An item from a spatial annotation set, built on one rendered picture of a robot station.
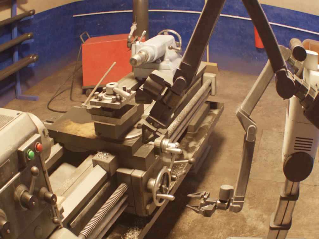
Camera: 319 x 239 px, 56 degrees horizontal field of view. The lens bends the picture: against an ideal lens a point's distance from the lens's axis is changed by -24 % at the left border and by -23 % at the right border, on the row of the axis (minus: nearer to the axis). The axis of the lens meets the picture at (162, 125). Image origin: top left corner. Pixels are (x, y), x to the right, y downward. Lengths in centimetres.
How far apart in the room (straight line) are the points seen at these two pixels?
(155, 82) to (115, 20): 525
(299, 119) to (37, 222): 107
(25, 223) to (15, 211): 8
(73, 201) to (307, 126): 104
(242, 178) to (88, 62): 353
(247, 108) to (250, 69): 431
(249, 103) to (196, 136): 145
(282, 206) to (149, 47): 157
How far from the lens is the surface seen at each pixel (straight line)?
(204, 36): 113
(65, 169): 203
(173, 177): 214
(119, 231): 204
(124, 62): 479
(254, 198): 295
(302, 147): 141
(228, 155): 353
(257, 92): 156
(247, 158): 162
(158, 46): 266
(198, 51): 114
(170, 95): 121
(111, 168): 179
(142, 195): 185
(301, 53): 129
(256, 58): 579
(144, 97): 125
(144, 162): 180
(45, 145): 150
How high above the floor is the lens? 178
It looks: 26 degrees down
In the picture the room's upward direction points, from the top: 2 degrees counter-clockwise
